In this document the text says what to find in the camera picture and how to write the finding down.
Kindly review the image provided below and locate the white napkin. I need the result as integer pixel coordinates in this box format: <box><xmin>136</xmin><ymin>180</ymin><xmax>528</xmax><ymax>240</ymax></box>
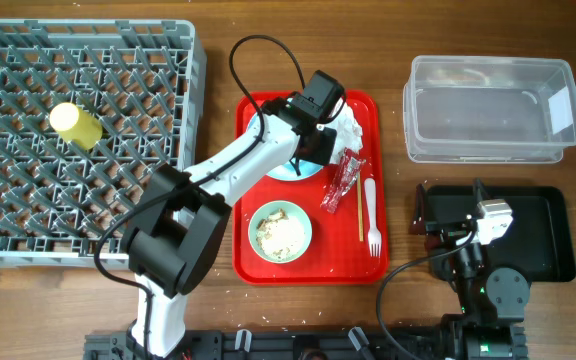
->
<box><xmin>325</xmin><ymin>99</ymin><xmax>363</xmax><ymax>164</ymax></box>

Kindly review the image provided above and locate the red snack wrapper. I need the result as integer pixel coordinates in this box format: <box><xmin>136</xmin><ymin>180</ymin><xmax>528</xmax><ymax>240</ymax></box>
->
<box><xmin>321</xmin><ymin>148</ymin><xmax>365</xmax><ymax>214</ymax></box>

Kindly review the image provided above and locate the yellow plastic cup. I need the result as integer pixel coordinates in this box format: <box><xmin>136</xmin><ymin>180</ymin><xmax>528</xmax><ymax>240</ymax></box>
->
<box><xmin>49</xmin><ymin>102</ymin><xmax>103</xmax><ymax>150</ymax></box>

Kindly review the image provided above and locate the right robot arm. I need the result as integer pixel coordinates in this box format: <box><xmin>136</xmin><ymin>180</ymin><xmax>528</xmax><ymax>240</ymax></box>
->
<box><xmin>410</xmin><ymin>180</ymin><xmax>530</xmax><ymax>359</ymax></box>

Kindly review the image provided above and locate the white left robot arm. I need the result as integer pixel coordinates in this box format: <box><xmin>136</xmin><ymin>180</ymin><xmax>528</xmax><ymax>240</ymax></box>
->
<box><xmin>120</xmin><ymin>91</ymin><xmax>345</xmax><ymax>359</ymax></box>

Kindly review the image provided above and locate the clear plastic waste bin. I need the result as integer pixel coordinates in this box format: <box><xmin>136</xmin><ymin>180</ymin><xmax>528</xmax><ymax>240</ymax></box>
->
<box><xmin>403</xmin><ymin>55</ymin><xmax>576</xmax><ymax>164</ymax></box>

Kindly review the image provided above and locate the grey plastic dishwasher rack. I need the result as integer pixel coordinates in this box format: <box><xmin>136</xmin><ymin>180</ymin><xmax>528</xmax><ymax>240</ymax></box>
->
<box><xmin>0</xmin><ymin>19</ymin><xmax>207</xmax><ymax>269</ymax></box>

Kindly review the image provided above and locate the light blue plate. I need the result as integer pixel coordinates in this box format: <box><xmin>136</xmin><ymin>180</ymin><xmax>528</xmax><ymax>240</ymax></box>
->
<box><xmin>246</xmin><ymin>114</ymin><xmax>323</xmax><ymax>182</ymax></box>

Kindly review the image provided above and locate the white plastic fork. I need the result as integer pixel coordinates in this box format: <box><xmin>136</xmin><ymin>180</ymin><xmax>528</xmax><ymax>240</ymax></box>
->
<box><xmin>364</xmin><ymin>178</ymin><xmax>382</xmax><ymax>257</ymax></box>

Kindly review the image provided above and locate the wooden chopstick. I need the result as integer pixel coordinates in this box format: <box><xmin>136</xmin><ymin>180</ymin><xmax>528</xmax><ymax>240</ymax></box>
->
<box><xmin>356</xmin><ymin>172</ymin><xmax>364</xmax><ymax>243</ymax></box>

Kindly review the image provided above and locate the black plastic tray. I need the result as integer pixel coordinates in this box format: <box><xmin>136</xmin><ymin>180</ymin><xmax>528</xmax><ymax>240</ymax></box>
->
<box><xmin>426</xmin><ymin>185</ymin><xmax>576</xmax><ymax>283</ymax></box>

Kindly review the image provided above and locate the red plastic tray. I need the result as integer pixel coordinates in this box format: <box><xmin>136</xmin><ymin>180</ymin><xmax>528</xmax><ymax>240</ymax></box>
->
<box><xmin>232</xmin><ymin>90</ymin><xmax>389</xmax><ymax>286</ymax></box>

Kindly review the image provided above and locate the green bowl with rice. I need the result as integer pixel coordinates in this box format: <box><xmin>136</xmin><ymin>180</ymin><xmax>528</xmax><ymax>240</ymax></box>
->
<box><xmin>248</xmin><ymin>200</ymin><xmax>313</xmax><ymax>264</ymax></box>

